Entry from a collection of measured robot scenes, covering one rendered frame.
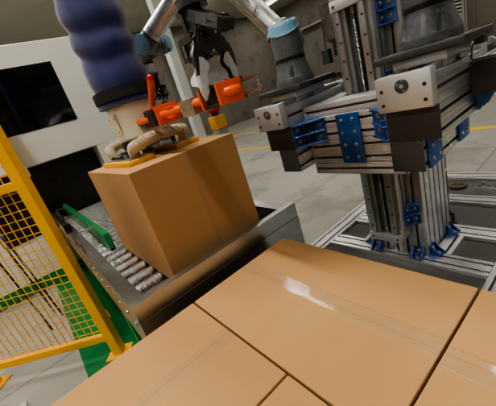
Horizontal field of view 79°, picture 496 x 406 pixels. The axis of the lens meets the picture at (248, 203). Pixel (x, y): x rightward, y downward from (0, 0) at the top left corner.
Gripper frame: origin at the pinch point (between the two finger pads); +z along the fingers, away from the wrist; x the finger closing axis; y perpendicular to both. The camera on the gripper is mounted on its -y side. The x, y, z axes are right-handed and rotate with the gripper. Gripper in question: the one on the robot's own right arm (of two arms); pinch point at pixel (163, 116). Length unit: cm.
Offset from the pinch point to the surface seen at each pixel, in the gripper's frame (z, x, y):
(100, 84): -16, -35, 36
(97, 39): -28, -31, 39
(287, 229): 55, 0, 69
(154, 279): 54, -49, 46
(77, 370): 108, -89, -22
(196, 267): 47, -40, 68
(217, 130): 15.0, 20.8, 12.5
